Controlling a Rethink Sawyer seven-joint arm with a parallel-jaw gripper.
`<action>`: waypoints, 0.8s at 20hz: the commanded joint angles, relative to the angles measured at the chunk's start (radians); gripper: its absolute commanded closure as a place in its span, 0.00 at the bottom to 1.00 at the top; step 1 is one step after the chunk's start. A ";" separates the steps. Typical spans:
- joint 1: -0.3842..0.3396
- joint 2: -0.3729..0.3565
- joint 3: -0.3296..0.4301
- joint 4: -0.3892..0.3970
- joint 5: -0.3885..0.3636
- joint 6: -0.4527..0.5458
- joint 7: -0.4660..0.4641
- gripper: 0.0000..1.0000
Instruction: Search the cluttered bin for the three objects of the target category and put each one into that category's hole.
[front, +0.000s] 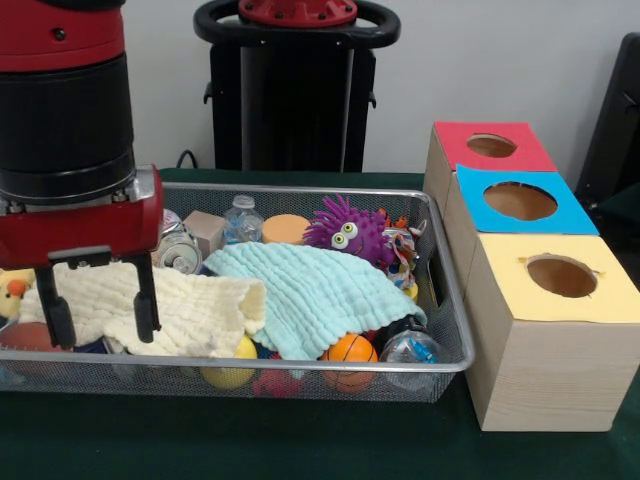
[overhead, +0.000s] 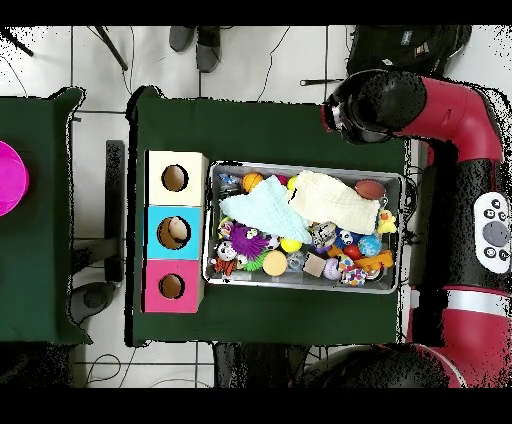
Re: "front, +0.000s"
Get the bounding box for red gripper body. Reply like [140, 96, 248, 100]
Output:
[0, 169, 165, 271]

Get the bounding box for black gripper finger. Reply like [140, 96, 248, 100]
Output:
[130, 252, 162, 345]
[34, 264, 77, 350]

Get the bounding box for cream waffle cloth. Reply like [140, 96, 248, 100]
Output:
[18, 262, 267, 359]

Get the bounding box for mint waffle cloth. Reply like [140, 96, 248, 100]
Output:
[203, 241, 429, 362]

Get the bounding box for silver mesh bin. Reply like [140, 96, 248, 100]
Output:
[0, 182, 476, 405]

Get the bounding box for wooden box with three holes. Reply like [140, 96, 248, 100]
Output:
[422, 120, 640, 433]

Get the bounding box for brown toy football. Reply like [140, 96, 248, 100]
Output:
[0, 322, 75, 354]

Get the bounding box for yellow duck plush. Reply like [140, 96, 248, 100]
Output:
[0, 268, 37, 321]

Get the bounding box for silver tin can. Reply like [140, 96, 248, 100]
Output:
[152, 227, 204, 275]

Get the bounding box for wooden cube block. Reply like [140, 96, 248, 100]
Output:
[182, 209, 226, 254]

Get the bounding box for small clear plastic bottle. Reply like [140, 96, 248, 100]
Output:
[222, 194, 265, 246]

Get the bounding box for dark green tablecloth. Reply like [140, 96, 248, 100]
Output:
[0, 168, 640, 480]
[597, 182, 640, 216]

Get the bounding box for round orange sponge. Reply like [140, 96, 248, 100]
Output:
[262, 213, 312, 246]

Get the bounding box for orange toy basketball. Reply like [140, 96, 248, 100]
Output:
[319, 333, 380, 394]

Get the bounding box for purple spiky monster toy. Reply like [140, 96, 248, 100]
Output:
[303, 193, 396, 266]

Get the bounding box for black panel on stand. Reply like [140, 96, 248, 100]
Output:
[574, 32, 640, 211]

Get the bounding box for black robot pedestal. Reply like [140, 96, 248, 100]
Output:
[193, 0, 401, 174]

